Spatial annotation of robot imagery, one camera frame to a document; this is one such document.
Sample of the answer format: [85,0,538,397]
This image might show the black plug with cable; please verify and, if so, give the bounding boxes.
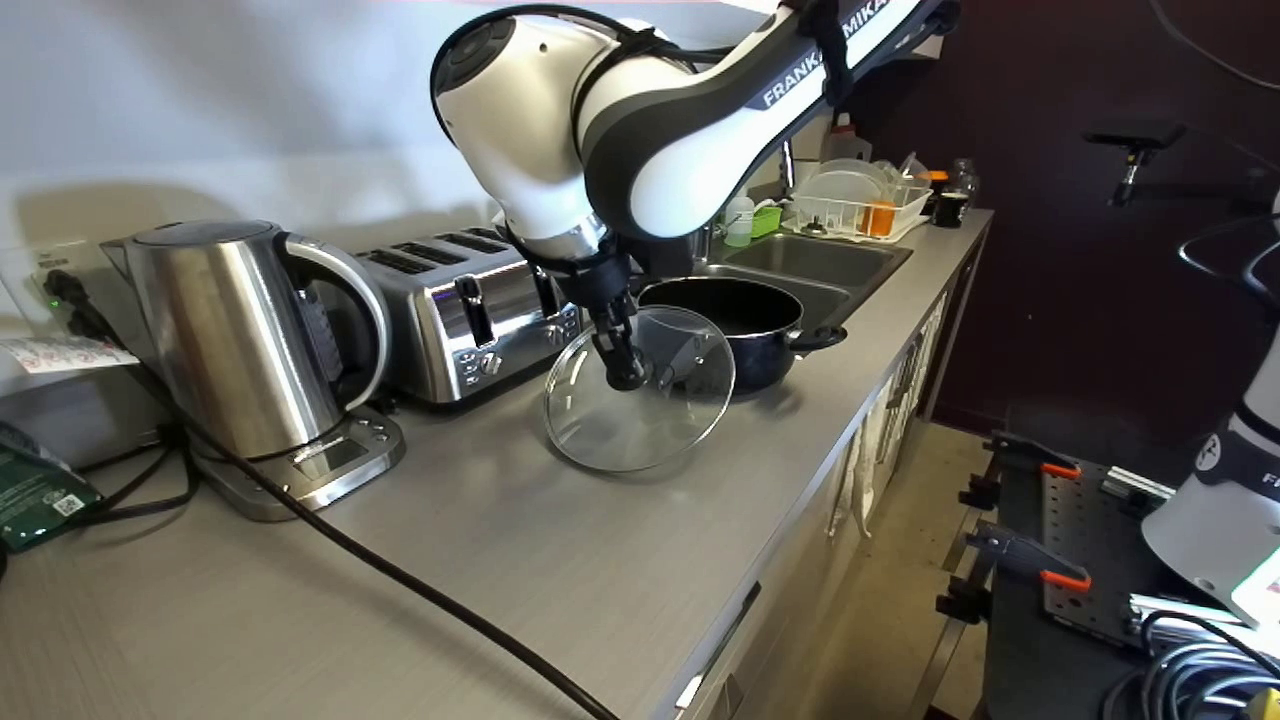
[37,269,195,533]

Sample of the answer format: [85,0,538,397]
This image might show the orange cup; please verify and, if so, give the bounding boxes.
[860,197,902,242]

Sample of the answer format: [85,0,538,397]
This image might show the black clamp with orange handle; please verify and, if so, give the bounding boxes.
[956,433,1087,515]
[966,524,1098,630]

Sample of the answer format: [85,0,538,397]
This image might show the white dish rack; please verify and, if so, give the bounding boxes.
[789,154,937,248]

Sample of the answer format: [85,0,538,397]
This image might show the small black object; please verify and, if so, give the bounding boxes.
[929,183,973,231]

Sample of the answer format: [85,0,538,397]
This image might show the black perforated breadboard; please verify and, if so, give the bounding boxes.
[1036,462,1178,643]

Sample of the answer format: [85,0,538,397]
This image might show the white box with label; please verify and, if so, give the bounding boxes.
[0,323,166,472]

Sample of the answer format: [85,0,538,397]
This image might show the black robot table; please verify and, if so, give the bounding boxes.
[975,433,1280,720]

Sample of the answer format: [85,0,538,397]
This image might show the glass lid with black knob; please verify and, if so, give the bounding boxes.
[538,302,739,483]

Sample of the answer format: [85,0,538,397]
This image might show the stainless steel double sink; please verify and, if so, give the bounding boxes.
[705,231,918,335]

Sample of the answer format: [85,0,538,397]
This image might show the metal cabinet door handle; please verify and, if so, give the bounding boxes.
[853,404,884,534]
[820,434,860,542]

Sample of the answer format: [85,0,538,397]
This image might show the black cooking pot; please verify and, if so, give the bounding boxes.
[636,273,853,397]

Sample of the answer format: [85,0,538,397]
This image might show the metal drawer handle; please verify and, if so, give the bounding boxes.
[673,579,764,714]

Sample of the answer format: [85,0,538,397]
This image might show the stainless steel electric kettle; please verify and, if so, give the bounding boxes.
[99,221,397,462]

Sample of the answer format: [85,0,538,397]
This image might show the steel kettle base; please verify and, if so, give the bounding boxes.
[195,404,409,524]

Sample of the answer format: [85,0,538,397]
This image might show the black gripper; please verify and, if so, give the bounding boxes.
[538,234,656,397]

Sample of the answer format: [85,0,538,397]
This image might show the black camera on stand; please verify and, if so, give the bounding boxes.
[1079,116,1280,214]

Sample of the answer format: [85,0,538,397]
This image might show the green packet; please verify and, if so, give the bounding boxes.
[0,418,106,556]

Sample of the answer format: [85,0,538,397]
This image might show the grey kitchen base cabinets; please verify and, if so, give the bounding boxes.
[683,234,991,720]

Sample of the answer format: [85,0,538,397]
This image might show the stainless steel four-slot toaster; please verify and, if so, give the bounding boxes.
[348,223,591,409]

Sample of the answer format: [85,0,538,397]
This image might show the bundle of blue-white cables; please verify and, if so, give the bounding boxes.
[1104,613,1280,720]

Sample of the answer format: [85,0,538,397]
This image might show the long black power cable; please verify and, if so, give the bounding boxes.
[156,417,619,720]

